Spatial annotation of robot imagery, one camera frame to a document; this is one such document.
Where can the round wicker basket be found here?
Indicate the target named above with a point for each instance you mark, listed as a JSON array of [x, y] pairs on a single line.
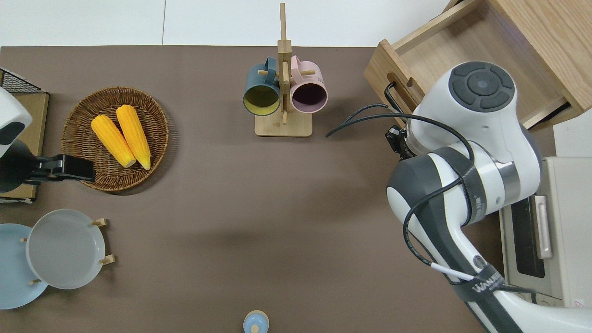
[[83, 115]]

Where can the grey plate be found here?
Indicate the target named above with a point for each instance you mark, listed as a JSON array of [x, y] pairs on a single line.
[[64, 249]]

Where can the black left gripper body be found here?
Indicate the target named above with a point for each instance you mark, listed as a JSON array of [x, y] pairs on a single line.
[[74, 169]]

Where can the light blue plate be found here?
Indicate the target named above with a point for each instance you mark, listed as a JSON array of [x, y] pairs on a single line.
[[14, 273]]

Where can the pink mug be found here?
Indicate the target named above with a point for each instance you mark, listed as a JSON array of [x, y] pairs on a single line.
[[309, 95]]

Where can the light wooden cabinet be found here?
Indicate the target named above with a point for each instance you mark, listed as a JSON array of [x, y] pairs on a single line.
[[555, 27]]

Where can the wooden plate rack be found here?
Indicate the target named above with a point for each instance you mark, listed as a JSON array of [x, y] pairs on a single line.
[[106, 259]]

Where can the wooden mug rack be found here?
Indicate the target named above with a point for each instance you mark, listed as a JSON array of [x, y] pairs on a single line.
[[283, 127]]

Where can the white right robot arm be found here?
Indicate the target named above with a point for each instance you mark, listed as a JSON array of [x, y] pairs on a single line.
[[481, 120]]

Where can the yellow corn cob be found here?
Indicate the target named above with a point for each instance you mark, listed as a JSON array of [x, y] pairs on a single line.
[[113, 141], [134, 136]]

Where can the brown table mat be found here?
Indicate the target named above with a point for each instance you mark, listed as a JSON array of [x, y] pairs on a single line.
[[231, 208]]

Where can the dark blue mug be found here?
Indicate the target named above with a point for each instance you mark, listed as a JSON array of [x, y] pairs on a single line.
[[261, 97]]

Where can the blue bell on wooden base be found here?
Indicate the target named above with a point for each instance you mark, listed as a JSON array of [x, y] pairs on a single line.
[[255, 322]]

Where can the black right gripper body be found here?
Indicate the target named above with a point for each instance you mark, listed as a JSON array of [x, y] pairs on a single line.
[[397, 141]]

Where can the white toaster oven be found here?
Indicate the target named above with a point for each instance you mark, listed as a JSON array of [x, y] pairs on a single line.
[[569, 208]]

